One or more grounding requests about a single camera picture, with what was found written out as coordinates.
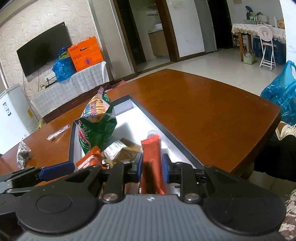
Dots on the clear packet of dark snack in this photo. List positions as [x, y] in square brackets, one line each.
[23, 155]

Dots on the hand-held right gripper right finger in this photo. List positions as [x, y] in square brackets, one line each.
[165, 169]

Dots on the blue plastic stools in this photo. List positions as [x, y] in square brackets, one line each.
[279, 51]

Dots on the television cabinet with lace cloth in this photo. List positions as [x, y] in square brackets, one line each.
[76, 85]

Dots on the green snack bag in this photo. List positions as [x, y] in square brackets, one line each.
[97, 125]

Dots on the side table with lace cloth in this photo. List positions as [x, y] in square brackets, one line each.
[249, 29]

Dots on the kitchen counter cabinet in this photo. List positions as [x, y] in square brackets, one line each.
[158, 42]

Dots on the wall power socket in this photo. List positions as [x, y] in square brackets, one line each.
[50, 77]

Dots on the grey shallow box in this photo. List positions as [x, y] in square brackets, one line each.
[138, 122]

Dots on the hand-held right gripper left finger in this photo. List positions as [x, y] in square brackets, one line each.
[138, 167]

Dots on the large blue plastic bag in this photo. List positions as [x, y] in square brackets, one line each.
[281, 97]

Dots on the white chest freezer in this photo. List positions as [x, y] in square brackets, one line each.
[13, 111]

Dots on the black flat television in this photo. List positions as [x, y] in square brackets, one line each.
[44, 49]

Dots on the brown snack packet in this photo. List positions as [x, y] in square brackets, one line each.
[122, 151]

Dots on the person's dark trouser leg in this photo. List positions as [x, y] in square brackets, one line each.
[277, 157]

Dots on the person's pale sneaker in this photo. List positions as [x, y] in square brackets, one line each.
[286, 131]

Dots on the printed cloth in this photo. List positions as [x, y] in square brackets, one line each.
[290, 217]

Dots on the orange cardboard box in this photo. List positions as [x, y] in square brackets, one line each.
[86, 54]

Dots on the white folding chair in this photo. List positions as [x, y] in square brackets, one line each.
[266, 34]

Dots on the green woven basket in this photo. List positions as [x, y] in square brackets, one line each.
[249, 56]

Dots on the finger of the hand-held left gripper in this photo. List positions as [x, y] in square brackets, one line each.
[56, 170]
[18, 190]

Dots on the red stick snack packet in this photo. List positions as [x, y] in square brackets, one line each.
[152, 160]

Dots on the small orange snack packet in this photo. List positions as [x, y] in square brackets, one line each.
[89, 158]

